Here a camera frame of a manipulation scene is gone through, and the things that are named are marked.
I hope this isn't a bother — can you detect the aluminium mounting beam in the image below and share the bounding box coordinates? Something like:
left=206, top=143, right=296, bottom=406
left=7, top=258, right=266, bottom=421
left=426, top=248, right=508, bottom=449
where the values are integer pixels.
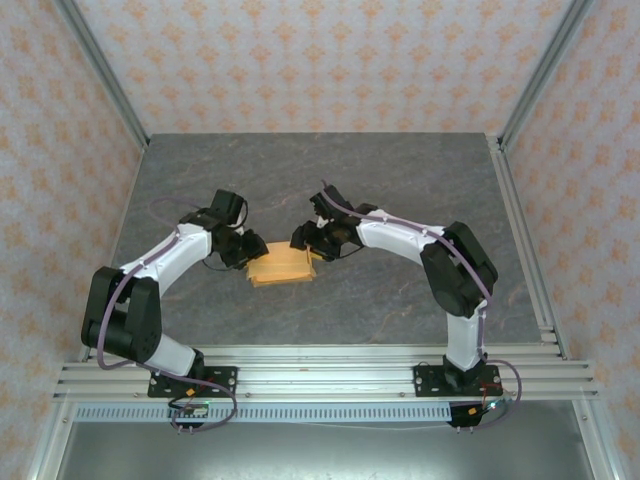
left=52, top=344, right=601, bottom=402

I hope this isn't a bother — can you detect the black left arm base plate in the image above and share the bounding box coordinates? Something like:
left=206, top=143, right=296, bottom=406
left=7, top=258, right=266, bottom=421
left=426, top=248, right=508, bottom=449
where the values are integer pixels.
left=147, top=366, right=239, bottom=399

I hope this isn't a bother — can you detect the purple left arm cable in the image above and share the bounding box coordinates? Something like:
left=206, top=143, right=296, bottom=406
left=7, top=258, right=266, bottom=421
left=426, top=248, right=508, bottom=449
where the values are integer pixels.
left=95, top=197, right=239, bottom=435

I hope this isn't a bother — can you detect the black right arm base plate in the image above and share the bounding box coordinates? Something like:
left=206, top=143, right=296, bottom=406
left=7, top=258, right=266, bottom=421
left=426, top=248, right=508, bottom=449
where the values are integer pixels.
left=413, top=364, right=502, bottom=399

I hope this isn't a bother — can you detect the small electronics board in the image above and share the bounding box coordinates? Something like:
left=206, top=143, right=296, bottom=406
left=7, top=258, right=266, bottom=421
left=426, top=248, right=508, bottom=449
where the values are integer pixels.
left=167, top=397, right=210, bottom=432
left=449, top=398, right=514, bottom=431

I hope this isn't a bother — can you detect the yellow paper box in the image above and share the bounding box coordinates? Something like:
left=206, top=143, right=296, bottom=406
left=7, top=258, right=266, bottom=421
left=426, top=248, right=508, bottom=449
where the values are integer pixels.
left=245, top=240, right=319, bottom=290

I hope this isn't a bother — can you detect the grey slotted cable duct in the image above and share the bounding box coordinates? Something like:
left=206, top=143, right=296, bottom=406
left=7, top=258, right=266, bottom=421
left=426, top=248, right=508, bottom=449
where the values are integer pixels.
left=73, top=403, right=455, bottom=424

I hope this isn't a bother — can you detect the aluminium side rail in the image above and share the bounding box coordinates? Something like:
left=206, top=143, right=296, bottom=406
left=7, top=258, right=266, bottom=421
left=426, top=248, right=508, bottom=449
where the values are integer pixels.
left=488, top=133, right=571, bottom=362

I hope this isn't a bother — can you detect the grey metal shelf panel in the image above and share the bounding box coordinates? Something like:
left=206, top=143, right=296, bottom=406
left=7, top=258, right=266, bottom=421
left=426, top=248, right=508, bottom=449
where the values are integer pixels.
left=54, top=419, right=596, bottom=480

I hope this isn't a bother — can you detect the aluminium frame post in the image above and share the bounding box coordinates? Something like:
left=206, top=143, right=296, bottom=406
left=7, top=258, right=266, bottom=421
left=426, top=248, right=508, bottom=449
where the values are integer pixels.
left=498, top=0, right=596, bottom=149
left=27, top=399, right=76, bottom=480
left=573, top=399, right=626, bottom=480
left=52, top=0, right=150, bottom=147

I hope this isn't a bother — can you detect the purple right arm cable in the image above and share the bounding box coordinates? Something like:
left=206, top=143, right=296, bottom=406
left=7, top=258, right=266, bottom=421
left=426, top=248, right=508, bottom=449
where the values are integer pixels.
left=319, top=179, right=524, bottom=432

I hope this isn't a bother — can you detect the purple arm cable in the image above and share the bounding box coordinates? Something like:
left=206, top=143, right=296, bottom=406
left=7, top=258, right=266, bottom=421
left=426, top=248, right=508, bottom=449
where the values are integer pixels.
left=319, top=179, right=524, bottom=432
left=95, top=197, right=239, bottom=435

